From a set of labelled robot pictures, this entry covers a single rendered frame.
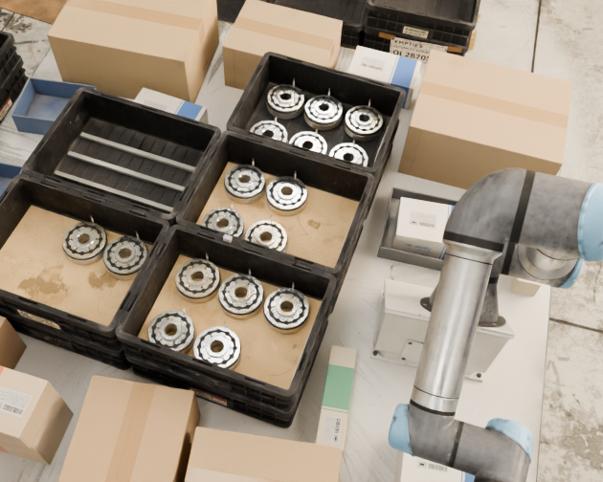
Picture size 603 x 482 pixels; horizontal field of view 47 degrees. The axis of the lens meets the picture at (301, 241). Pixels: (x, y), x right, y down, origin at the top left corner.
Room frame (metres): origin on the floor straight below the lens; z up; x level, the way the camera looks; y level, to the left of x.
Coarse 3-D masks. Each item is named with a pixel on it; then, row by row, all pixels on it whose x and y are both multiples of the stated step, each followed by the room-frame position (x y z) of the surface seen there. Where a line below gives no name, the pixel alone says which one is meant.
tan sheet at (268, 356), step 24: (168, 288) 0.74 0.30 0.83; (264, 288) 0.76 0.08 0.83; (192, 312) 0.69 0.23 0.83; (216, 312) 0.69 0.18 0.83; (312, 312) 0.71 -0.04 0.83; (144, 336) 0.62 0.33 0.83; (240, 336) 0.64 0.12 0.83; (264, 336) 0.64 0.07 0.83; (288, 336) 0.65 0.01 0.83; (240, 360) 0.58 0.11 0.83; (264, 360) 0.59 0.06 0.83; (288, 360) 0.59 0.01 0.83; (288, 384) 0.53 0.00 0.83
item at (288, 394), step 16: (208, 240) 0.82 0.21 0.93; (160, 256) 0.77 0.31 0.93; (272, 256) 0.79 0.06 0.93; (304, 272) 0.76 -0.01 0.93; (320, 272) 0.76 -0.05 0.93; (144, 288) 0.69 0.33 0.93; (128, 304) 0.65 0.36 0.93; (320, 320) 0.64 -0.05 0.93; (128, 336) 0.57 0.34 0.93; (160, 352) 0.54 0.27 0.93; (176, 352) 0.55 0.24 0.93; (304, 352) 0.57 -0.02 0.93; (208, 368) 0.52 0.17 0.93; (224, 368) 0.52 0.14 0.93; (304, 368) 0.54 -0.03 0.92; (256, 384) 0.49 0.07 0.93; (272, 384) 0.49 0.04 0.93; (288, 400) 0.47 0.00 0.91
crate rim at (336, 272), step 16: (272, 144) 1.11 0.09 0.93; (208, 160) 1.05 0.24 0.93; (320, 160) 1.07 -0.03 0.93; (368, 176) 1.04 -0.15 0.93; (192, 192) 0.96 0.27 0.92; (368, 192) 0.99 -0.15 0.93; (192, 224) 0.86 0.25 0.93; (352, 224) 0.89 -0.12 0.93; (240, 240) 0.83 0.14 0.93; (352, 240) 0.86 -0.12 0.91; (288, 256) 0.79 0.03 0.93; (336, 272) 0.76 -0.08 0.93
